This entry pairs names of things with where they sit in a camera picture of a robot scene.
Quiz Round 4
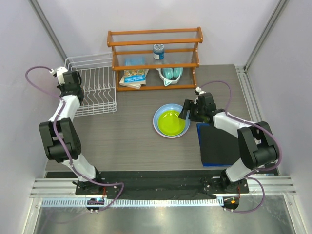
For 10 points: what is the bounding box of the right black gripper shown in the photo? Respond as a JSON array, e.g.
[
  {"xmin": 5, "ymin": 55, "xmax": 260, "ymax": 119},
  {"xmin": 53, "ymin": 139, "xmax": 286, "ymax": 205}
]
[{"xmin": 179, "ymin": 99, "xmax": 206, "ymax": 123}]

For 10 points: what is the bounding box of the light blue plate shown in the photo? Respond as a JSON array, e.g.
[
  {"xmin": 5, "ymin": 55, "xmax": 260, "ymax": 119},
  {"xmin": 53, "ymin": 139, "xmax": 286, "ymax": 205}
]
[{"xmin": 153, "ymin": 103, "xmax": 191, "ymax": 138}]

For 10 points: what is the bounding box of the green plate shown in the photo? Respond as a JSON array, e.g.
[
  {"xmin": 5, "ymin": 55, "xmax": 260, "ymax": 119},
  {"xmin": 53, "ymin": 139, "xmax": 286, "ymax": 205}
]
[{"xmin": 157, "ymin": 110, "xmax": 186, "ymax": 137}]

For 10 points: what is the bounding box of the pink plate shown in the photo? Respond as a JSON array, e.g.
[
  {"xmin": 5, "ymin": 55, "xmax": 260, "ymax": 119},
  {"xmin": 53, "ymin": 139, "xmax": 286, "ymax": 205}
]
[{"xmin": 153, "ymin": 117, "xmax": 191, "ymax": 138}]

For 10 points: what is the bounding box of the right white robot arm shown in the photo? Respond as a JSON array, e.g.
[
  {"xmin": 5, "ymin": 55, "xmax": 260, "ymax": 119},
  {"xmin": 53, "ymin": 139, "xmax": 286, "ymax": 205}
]
[{"xmin": 178, "ymin": 91, "xmax": 282, "ymax": 193}]

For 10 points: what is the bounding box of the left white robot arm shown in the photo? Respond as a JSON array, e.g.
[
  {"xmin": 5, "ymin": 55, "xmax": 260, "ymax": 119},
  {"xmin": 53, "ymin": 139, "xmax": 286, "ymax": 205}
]
[{"xmin": 39, "ymin": 67, "xmax": 104, "ymax": 195}]

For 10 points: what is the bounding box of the black cloth mat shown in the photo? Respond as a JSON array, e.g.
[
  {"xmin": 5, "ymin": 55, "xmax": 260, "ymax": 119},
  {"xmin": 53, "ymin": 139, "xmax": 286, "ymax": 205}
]
[{"xmin": 196, "ymin": 123, "xmax": 240, "ymax": 167}]

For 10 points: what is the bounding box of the lower paperback book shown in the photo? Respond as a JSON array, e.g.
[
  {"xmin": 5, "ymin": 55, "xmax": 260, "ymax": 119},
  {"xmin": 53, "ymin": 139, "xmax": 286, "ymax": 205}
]
[{"xmin": 120, "ymin": 83, "xmax": 142, "ymax": 90}]

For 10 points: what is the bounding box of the colourful paperback book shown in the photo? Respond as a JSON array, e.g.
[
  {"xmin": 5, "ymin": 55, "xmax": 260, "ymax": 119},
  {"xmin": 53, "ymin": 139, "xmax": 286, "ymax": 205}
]
[{"xmin": 121, "ymin": 69, "xmax": 149, "ymax": 85}]

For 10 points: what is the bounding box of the clear bottle blue cap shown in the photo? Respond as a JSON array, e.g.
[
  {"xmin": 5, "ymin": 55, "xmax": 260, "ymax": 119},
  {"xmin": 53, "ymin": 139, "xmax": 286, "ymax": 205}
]
[{"xmin": 153, "ymin": 44, "xmax": 169, "ymax": 64}]

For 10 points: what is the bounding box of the orange wooden shelf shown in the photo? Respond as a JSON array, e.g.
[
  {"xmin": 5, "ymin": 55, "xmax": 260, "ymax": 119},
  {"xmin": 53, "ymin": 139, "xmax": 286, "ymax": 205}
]
[{"xmin": 107, "ymin": 27, "xmax": 203, "ymax": 91}]

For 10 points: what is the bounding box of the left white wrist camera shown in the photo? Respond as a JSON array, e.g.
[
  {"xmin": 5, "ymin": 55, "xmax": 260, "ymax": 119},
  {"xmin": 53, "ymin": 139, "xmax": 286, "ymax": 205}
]
[{"xmin": 49, "ymin": 67, "xmax": 68, "ymax": 85}]

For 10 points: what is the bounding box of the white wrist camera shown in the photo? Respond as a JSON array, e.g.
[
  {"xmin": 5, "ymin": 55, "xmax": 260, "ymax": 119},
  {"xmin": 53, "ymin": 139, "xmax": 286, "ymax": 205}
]
[
  {"xmin": 195, "ymin": 87, "xmax": 206, "ymax": 96},
  {"xmin": 49, "ymin": 67, "xmax": 68, "ymax": 85}
]

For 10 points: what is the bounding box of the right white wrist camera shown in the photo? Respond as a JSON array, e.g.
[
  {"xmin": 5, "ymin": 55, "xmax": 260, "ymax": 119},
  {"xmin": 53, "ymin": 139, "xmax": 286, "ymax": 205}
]
[{"xmin": 195, "ymin": 87, "xmax": 206, "ymax": 96}]

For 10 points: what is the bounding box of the white wire dish rack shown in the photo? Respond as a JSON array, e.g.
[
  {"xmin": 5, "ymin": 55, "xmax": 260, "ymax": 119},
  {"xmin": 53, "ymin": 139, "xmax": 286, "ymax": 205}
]
[{"xmin": 64, "ymin": 53, "xmax": 117, "ymax": 117}]

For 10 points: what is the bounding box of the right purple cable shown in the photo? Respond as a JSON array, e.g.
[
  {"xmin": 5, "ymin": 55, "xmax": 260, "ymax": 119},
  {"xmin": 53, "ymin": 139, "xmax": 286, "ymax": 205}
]
[{"xmin": 195, "ymin": 80, "xmax": 283, "ymax": 213}]

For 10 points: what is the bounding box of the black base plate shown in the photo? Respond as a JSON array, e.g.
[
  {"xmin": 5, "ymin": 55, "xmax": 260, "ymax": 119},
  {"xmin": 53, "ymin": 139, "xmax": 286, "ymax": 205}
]
[{"xmin": 75, "ymin": 170, "xmax": 249, "ymax": 195}]

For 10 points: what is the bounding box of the white slotted cable duct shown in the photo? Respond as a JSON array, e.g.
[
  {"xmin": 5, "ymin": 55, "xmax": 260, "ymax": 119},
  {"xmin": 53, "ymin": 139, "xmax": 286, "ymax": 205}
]
[{"xmin": 41, "ymin": 197, "xmax": 224, "ymax": 208}]

